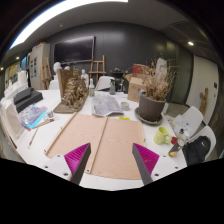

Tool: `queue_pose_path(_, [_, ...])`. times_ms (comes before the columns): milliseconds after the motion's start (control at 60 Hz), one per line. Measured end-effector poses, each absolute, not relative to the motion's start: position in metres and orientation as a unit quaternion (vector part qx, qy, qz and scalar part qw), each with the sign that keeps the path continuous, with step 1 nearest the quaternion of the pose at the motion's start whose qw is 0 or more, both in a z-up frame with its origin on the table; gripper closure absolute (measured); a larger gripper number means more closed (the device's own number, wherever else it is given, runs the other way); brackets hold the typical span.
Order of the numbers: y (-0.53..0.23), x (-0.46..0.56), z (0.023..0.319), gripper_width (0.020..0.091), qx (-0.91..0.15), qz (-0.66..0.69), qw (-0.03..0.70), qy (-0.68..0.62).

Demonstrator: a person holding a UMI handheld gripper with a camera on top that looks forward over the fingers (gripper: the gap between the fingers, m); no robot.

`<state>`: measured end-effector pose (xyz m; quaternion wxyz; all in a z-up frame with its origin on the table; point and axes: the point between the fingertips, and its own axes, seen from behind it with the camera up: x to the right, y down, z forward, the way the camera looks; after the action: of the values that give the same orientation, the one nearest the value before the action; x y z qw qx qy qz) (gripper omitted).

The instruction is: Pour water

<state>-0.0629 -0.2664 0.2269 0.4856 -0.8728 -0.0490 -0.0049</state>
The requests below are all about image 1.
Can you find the newspaper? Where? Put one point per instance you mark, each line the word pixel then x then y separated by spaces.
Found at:
pixel 105 106

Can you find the pale green bottle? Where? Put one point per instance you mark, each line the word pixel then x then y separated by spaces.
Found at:
pixel 91 89

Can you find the small flat yellow item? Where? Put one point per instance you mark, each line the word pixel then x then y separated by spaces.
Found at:
pixel 124 118

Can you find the black flat boxes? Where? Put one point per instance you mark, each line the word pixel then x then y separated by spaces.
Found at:
pixel 28 99

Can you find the small white standing figure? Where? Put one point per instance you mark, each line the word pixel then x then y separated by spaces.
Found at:
pixel 85 77

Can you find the cardboard box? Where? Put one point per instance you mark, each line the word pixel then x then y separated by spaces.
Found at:
pixel 135 89

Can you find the pencil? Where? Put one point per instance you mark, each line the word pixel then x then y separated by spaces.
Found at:
pixel 33 137

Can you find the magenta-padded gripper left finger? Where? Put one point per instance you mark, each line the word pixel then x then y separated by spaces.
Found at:
pixel 75 160

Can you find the long ceiling strip light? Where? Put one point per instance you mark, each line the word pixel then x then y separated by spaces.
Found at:
pixel 60 11

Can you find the small white cup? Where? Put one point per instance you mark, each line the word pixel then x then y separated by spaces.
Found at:
pixel 125 106

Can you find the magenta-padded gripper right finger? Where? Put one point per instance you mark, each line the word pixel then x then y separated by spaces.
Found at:
pixel 146 160

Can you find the round ceiling spotlight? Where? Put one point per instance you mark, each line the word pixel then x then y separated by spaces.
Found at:
pixel 190 43

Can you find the colourful book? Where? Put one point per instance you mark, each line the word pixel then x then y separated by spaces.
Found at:
pixel 33 116

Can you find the black wall screen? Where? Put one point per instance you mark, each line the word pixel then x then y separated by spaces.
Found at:
pixel 74 49

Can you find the small white bust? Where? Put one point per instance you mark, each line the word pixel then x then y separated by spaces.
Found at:
pixel 57 67

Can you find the grey plant saucer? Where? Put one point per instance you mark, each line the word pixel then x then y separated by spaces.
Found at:
pixel 140 117

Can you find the white cabinet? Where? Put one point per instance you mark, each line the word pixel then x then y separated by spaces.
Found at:
pixel 38 65

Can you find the red box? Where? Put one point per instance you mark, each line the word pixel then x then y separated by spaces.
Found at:
pixel 138 69

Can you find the plain white chair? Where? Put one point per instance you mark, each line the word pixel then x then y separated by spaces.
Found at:
pixel 104 82

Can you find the dark pot with dried plant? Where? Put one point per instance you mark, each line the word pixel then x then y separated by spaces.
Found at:
pixel 150 108

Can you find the light wooden panel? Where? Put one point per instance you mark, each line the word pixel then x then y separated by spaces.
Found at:
pixel 116 146

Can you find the black backpack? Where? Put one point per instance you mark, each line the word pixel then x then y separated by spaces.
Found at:
pixel 196 150

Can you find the wooden easel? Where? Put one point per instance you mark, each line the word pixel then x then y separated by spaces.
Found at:
pixel 97 68

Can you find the grey spray bottle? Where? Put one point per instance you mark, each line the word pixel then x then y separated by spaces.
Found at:
pixel 112 88

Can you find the yellow-green mug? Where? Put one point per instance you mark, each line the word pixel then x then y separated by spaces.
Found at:
pixel 161 135

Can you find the white chair with papers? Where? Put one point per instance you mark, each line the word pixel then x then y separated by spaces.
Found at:
pixel 195 116

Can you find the papers on chair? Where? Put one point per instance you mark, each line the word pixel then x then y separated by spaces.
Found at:
pixel 180 124

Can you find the clear white-capped drink bottle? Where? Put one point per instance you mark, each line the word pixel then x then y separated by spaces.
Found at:
pixel 175 149

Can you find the wooden wall figure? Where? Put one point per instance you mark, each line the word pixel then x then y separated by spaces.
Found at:
pixel 203 100

